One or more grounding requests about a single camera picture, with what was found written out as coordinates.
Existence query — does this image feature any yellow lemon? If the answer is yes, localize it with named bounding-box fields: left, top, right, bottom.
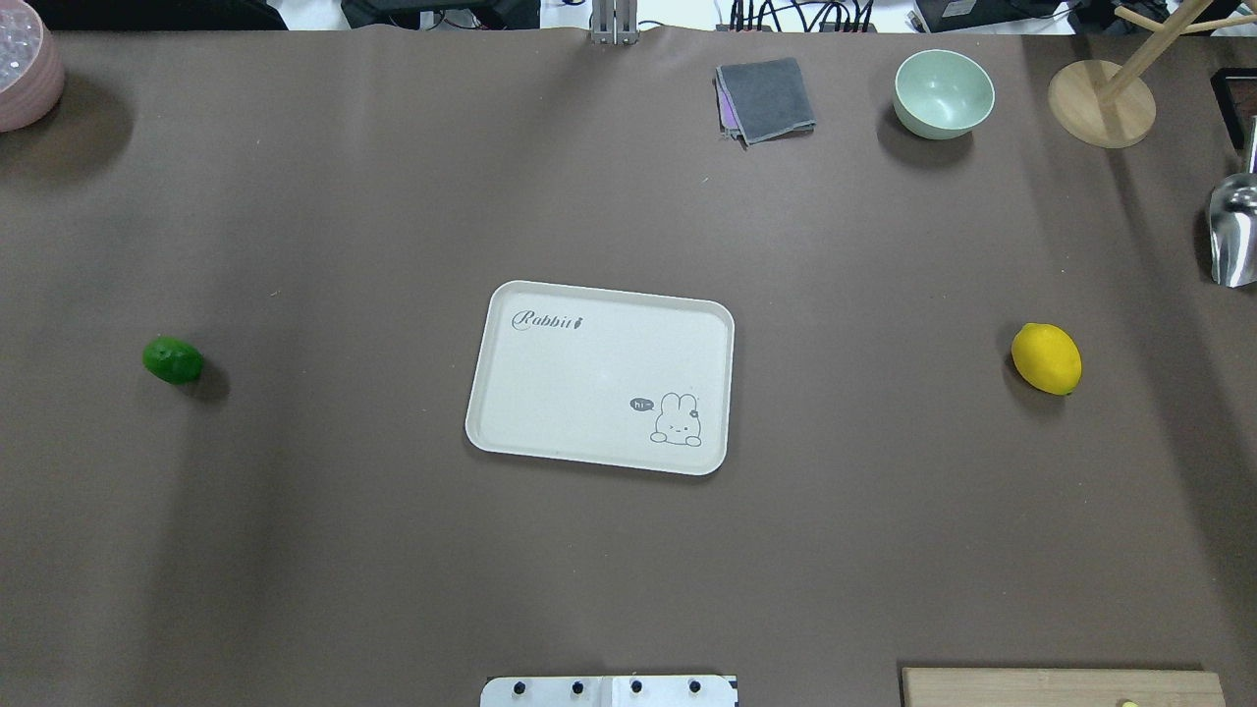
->
left=1011, top=323, right=1082, bottom=398

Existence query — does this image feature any green lime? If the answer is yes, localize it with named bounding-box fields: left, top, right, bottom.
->
left=140, top=336, right=205, bottom=385

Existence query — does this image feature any cream rabbit tray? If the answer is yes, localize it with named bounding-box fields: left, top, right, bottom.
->
left=465, top=279, right=737, bottom=477

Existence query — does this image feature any folded grey cloth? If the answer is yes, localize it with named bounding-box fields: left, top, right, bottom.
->
left=715, top=58, right=816, bottom=146

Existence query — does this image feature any mint green bowl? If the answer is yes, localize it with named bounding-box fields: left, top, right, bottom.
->
left=892, top=49, right=996, bottom=140

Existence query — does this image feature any wooden cutting board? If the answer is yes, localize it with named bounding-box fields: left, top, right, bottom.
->
left=903, top=667, right=1226, bottom=706

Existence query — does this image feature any wooden mug tree stand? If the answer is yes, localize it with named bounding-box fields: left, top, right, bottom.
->
left=1050, top=1, right=1256, bottom=148

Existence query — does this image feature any metal scoop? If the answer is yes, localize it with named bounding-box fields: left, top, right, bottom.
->
left=1207, top=118, right=1256, bottom=288

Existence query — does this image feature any pink bowl with ice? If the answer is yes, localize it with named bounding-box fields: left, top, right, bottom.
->
left=1, top=1, right=67, bottom=133

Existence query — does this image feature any aluminium frame post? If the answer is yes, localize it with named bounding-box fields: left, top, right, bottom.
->
left=590, top=0, right=640, bottom=45

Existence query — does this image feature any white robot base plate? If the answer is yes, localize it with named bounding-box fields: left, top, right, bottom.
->
left=479, top=676, right=739, bottom=706

